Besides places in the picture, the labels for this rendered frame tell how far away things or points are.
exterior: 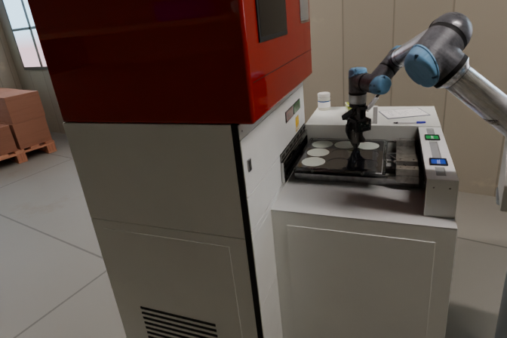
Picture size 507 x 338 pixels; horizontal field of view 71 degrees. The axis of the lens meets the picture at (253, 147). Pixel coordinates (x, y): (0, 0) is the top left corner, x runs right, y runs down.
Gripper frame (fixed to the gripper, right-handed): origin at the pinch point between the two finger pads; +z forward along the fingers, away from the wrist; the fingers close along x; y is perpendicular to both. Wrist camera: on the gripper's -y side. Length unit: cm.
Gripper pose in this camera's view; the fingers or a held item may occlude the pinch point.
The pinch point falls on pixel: (354, 145)
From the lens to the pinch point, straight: 170.6
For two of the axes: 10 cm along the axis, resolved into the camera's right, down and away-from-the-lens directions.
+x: 9.6, -1.8, 2.1
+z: 1.0, 9.3, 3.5
